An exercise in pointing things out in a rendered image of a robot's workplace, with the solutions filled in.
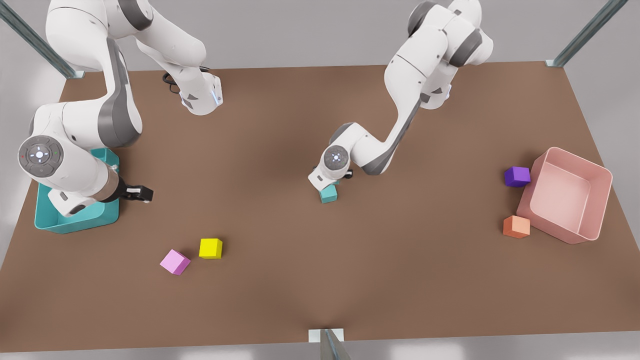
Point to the teal blue cube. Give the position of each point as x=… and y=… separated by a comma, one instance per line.
x=329, y=194

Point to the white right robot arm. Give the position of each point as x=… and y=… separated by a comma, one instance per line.
x=75, y=125

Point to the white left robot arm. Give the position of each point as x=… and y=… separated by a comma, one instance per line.
x=415, y=75

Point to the teal tray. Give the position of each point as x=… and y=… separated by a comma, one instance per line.
x=92, y=216

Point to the pink cube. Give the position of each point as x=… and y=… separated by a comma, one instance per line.
x=174, y=262

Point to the yellow cube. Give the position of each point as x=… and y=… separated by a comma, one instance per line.
x=210, y=248

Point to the purple cube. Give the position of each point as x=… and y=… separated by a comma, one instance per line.
x=517, y=176

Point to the orange cube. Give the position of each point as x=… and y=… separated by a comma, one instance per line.
x=516, y=227

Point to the pink bin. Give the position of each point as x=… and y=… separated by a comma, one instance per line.
x=562, y=192

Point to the silver frame post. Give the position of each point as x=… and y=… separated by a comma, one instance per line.
x=35, y=40
x=330, y=345
x=585, y=32

